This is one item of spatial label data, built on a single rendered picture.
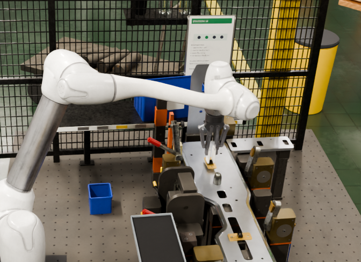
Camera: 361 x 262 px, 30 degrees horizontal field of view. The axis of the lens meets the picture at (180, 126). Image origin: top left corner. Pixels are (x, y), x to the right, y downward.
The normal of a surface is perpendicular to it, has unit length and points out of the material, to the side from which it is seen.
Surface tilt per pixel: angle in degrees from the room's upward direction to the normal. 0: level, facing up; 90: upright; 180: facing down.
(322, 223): 0
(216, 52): 90
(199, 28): 90
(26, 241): 69
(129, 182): 0
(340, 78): 0
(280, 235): 90
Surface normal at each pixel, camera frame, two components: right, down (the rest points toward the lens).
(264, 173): 0.19, 0.50
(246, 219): 0.07, -0.87
